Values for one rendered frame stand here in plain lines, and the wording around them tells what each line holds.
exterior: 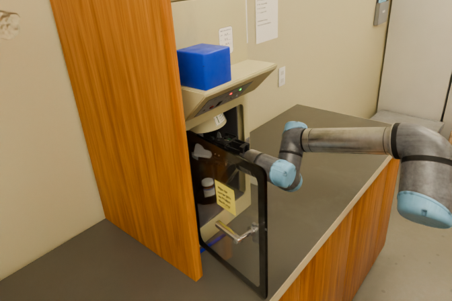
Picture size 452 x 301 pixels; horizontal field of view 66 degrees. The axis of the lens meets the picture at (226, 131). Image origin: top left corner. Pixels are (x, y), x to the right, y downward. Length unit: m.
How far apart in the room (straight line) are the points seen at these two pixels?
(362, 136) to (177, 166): 0.50
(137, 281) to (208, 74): 0.67
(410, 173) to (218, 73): 0.51
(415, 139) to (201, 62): 0.54
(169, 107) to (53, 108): 0.52
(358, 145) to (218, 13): 0.53
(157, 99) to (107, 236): 0.66
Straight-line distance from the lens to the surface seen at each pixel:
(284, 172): 0.99
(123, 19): 0.87
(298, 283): 1.32
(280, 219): 1.32
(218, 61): 0.87
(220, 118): 1.12
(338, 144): 1.04
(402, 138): 0.96
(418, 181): 0.91
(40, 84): 1.21
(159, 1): 0.76
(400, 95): 3.98
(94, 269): 1.25
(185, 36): 0.93
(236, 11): 1.08
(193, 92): 0.86
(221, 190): 0.90
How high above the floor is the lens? 1.78
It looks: 25 degrees down
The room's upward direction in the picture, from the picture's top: 4 degrees counter-clockwise
